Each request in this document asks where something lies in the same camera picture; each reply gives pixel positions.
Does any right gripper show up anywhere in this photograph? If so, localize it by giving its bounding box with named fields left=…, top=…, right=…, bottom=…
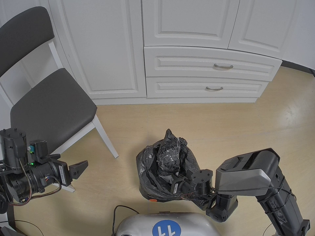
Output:
left=170, top=172, right=197, bottom=197

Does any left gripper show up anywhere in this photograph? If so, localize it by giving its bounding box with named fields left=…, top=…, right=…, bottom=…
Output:
left=25, top=159, right=88, bottom=196

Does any black and white trash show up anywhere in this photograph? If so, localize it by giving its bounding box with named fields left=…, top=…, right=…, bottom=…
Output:
left=157, top=141, right=182, bottom=181

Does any black plastic bag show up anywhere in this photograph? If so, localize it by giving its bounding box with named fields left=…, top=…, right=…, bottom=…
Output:
left=136, top=129, right=201, bottom=203

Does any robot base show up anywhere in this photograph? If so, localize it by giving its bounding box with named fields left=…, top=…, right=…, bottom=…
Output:
left=118, top=212, right=221, bottom=236

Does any white chair dark grey seat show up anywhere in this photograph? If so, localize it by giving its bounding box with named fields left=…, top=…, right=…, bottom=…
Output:
left=0, top=6, right=119, bottom=193

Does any white wardrobe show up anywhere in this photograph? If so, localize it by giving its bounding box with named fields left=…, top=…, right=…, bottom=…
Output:
left=37, top=0, right=315, bottom=106

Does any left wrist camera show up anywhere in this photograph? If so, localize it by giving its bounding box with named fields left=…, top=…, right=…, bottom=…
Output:
left=28, top=140, right=61, bottom=165

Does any black cable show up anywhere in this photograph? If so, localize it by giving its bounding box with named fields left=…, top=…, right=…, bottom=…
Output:
left=264, top=223, right=279, bottom=236
left=0, top=219, right=43, bottom=236
left=112, top=205, right=141, bottom=236

